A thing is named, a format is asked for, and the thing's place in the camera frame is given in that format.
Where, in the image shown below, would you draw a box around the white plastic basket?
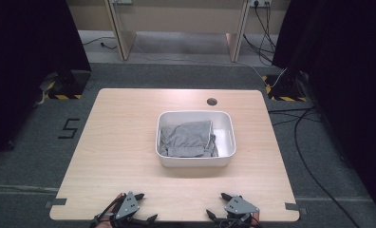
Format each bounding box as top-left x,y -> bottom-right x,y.
155,109 -> 236,168

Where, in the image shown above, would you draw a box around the black curtain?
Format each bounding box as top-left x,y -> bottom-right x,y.
0,0 -> 92,167
272,0 -> 376,218

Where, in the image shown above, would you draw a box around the black floor cables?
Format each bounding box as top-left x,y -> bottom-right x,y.
267,106 -> 363,228

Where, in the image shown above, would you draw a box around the black cable with plug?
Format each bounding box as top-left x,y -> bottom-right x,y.
83,36 -> 118,50

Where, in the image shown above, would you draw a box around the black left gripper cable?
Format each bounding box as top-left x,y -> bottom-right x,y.
88,193 -> 127,228

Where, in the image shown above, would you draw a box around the black stand base striped tape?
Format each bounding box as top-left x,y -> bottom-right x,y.
38,69 -> 92,101
261,73 -> 310,103

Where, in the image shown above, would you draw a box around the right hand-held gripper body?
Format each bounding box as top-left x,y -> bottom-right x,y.
220,195 -> 260,228

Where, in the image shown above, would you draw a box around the grey tape strip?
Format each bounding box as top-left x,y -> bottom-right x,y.
284,201 -> 308,217
45,198 -> 67,210

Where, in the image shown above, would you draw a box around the grey shorts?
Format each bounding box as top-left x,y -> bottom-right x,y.
159,120 -> 219,159

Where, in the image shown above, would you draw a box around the black cables from socket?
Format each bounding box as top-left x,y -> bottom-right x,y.
242,3 -> 277,66

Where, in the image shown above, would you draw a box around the light wooden desk frame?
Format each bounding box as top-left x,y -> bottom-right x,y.
66,0 -> 291,63

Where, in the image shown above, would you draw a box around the white wall socket with plugs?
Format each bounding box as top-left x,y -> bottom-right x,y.
250,0 -> 273,9

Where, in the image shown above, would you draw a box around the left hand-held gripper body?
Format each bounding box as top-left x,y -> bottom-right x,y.
111,190 -> 147,228

